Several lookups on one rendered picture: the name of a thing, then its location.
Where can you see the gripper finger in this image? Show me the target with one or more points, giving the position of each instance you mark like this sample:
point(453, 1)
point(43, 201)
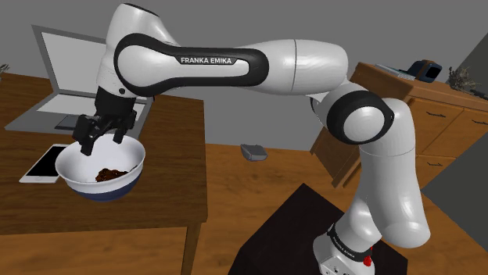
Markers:
point(87, 131)
point(122, 127)

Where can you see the grey laptop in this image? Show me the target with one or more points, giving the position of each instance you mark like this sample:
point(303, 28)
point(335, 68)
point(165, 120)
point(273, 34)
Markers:
point(66, 64)

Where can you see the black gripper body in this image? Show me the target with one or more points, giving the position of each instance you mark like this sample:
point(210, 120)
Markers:
point(113, 104)

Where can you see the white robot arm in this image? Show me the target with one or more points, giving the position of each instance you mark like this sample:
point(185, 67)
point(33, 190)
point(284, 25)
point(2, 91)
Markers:
point(312, 64)

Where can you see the white phone with black screen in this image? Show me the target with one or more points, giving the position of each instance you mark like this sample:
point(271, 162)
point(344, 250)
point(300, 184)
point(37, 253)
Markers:
point(42, 164)

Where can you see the white bowl with blue base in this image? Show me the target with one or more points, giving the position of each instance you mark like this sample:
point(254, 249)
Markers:
point(114, 158)

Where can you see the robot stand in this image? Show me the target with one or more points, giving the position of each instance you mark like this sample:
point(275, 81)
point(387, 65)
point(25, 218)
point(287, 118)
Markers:
point(282, 236)

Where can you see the wooden table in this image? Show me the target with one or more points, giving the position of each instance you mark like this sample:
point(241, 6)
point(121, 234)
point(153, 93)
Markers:
point(169, 152)

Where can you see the small grey box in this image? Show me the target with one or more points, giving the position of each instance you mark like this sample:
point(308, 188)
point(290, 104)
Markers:
point(254, 153)

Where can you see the brown lump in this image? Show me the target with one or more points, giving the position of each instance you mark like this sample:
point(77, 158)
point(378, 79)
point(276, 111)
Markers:
point(108, 175)

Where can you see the wooden chest of drawers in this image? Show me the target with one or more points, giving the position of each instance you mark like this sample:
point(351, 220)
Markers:
point(438, 114)

